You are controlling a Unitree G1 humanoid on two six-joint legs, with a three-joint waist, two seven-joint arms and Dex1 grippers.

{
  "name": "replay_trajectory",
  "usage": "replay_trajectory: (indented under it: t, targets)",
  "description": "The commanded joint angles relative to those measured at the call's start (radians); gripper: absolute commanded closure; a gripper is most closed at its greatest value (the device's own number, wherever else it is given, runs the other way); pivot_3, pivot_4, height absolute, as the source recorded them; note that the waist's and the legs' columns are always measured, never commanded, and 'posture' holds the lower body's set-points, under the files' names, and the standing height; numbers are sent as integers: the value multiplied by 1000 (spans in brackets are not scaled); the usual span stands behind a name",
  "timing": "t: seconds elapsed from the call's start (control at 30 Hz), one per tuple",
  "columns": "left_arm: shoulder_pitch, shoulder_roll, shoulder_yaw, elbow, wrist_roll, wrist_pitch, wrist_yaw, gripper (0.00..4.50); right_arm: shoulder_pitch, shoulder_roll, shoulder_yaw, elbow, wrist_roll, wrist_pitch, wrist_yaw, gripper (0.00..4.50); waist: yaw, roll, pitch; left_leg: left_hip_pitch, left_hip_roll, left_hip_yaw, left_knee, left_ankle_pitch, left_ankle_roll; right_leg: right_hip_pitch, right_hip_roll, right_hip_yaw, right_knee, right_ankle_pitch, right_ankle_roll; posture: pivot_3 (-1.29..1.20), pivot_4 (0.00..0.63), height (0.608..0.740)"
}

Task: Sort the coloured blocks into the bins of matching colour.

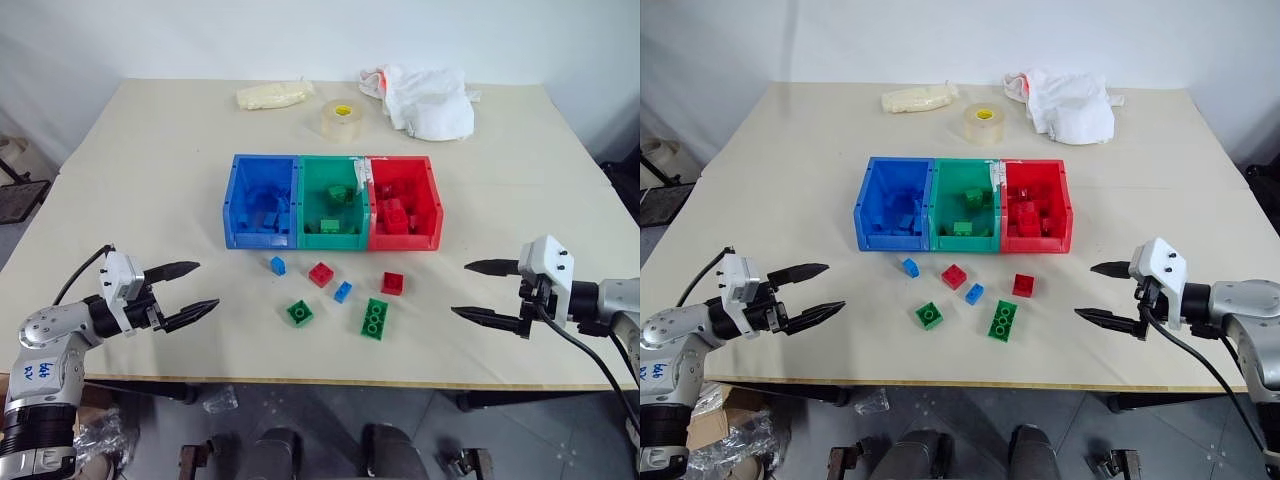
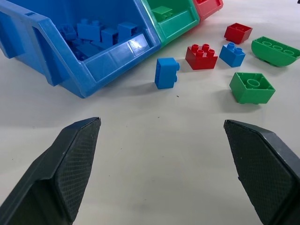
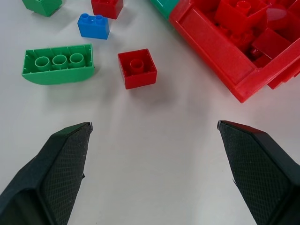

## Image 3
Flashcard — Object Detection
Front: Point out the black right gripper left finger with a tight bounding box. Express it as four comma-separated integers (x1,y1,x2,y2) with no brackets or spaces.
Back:
0,121,93,225

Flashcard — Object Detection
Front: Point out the red plastic sorting bin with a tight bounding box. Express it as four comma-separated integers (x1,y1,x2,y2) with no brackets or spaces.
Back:
168,0,300,104

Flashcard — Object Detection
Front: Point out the square red building block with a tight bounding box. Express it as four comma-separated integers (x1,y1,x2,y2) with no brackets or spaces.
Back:
117,48,158,90

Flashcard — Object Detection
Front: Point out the long green curved building block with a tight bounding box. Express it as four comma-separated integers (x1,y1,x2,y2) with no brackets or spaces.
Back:
21,44,95,86

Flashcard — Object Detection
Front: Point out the glossy red curved block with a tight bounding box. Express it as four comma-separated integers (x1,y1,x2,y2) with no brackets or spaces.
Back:
267,4,300,31

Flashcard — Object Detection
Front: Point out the small blue building block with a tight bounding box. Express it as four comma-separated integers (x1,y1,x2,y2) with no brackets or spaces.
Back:
77,13,110,40

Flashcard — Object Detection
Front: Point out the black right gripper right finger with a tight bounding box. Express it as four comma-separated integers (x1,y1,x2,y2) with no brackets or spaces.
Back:
217,120,300,225

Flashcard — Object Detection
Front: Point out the red studded building block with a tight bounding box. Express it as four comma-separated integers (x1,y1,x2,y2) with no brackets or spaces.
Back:
90,0,124,20

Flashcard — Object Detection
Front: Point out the red block with round studs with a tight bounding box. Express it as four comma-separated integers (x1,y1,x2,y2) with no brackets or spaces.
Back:
214,0,269,31

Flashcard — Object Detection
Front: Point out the flat red block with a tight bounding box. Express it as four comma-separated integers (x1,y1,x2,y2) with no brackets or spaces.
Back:
251,27,292,59

